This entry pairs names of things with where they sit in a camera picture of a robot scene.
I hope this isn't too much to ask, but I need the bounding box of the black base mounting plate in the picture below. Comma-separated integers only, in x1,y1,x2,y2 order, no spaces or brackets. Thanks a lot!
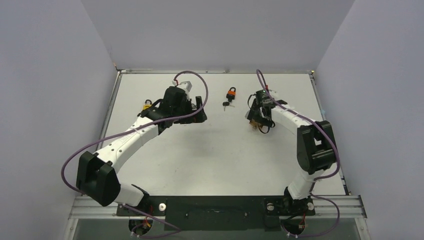
116,195,316,232

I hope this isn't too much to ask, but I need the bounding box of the yellow black padlock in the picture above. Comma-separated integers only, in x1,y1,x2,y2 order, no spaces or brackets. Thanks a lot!
142,99,153,111

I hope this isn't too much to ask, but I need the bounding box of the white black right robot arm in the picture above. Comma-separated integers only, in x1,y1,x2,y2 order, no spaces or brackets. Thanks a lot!
245,90,337,214

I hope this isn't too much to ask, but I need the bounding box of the orange black padlock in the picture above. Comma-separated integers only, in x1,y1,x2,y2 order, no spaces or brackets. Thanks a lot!
226,87,237,102

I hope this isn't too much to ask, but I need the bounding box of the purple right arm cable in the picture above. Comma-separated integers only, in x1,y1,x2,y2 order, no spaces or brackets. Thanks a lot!
255,68,341,239

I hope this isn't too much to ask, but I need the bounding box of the black-headed keys bunch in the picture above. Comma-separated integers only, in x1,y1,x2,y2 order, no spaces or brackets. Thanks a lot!
222,101,235,112

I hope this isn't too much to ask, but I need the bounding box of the large brass padlock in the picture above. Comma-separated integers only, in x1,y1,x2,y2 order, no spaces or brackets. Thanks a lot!
249,120,262,130

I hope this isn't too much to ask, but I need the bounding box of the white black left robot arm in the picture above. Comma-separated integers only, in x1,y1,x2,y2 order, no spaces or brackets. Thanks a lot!
76,85,207,215

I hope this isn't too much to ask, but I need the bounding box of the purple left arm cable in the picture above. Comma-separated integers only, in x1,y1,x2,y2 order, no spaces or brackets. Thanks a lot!
60,70,209,195

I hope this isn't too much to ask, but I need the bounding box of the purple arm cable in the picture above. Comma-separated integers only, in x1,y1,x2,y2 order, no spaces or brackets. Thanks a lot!
255,68,341,239
60,70,209,195

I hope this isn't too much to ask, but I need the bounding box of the aluminium table frame rail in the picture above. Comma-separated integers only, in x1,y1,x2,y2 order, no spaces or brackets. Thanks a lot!
68,195,367,220

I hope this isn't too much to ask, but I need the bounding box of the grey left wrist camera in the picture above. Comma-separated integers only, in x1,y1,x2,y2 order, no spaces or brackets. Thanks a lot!
172,79,193,95

